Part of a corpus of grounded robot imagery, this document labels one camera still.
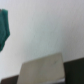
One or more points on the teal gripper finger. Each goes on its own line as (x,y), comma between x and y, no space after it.
(4,28)

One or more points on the black kcup holder drawer box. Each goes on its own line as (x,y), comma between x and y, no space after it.
(46,70)

